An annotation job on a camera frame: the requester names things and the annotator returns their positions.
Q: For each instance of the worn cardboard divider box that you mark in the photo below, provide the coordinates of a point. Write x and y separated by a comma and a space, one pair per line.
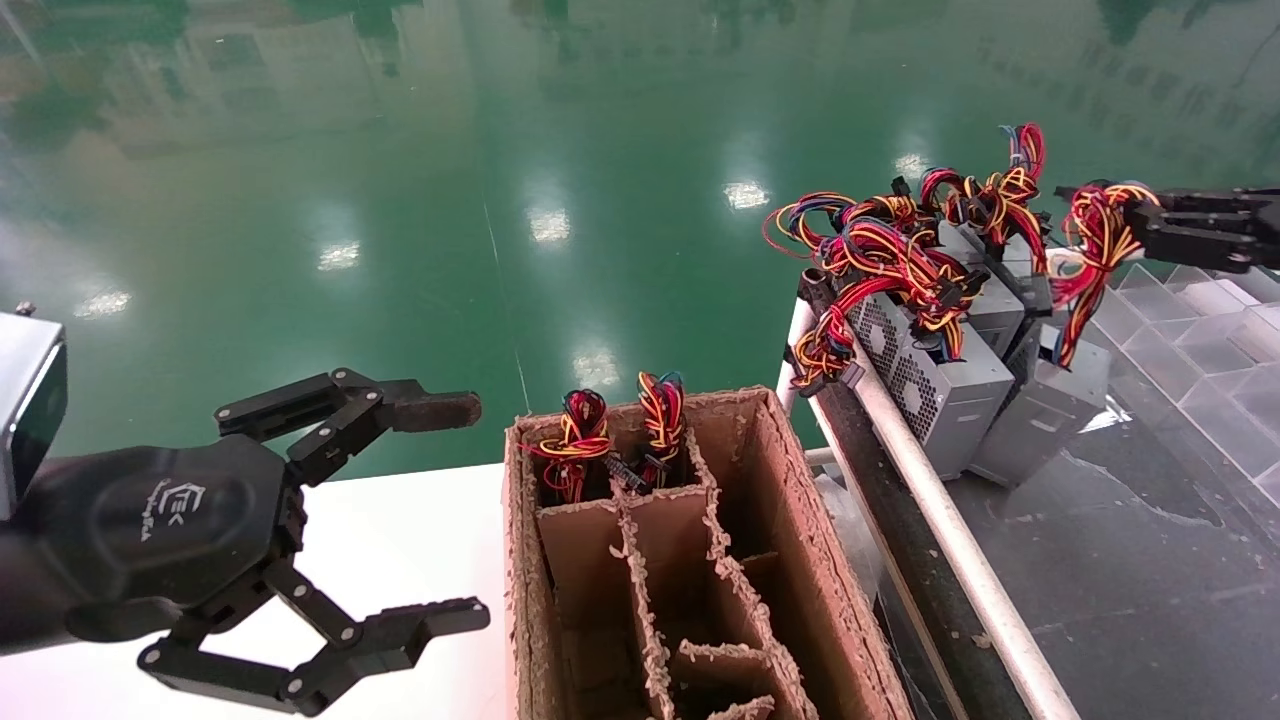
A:
790, 520

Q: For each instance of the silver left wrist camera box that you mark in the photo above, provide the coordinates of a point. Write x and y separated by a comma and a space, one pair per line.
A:
25, 410

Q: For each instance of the clear acrylic divider tray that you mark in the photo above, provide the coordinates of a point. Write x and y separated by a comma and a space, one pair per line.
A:
1200, 330

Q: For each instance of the white vertical leg pipe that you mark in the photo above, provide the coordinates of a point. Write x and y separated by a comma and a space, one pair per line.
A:
792, 360

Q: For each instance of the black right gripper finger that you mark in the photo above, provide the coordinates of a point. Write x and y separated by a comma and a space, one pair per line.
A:
1220, 208
1230, 250

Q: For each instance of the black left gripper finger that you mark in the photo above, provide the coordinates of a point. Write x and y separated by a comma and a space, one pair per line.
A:
375, 640
345, 417

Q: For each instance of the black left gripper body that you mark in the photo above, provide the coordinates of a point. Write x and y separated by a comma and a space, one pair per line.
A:
170, 530

